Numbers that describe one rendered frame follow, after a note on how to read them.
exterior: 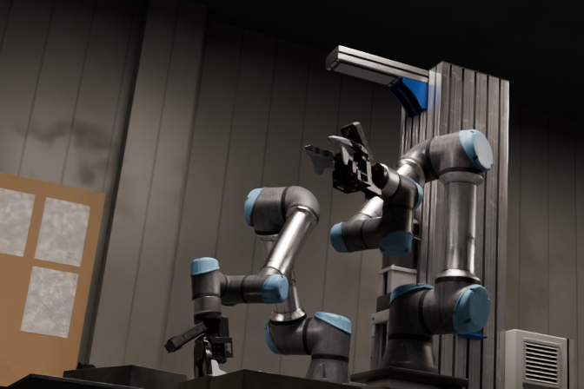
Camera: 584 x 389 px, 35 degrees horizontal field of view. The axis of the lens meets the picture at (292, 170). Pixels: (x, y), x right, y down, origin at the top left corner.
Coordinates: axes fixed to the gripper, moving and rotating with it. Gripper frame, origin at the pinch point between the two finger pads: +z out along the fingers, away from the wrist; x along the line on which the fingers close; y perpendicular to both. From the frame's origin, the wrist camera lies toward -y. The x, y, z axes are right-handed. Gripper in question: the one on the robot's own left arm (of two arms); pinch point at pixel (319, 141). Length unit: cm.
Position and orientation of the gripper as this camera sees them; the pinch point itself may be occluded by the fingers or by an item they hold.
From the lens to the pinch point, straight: 202.9
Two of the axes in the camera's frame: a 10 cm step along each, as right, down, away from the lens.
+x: -7.5, 2.9, 6.0
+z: -6.6, -3.1, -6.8
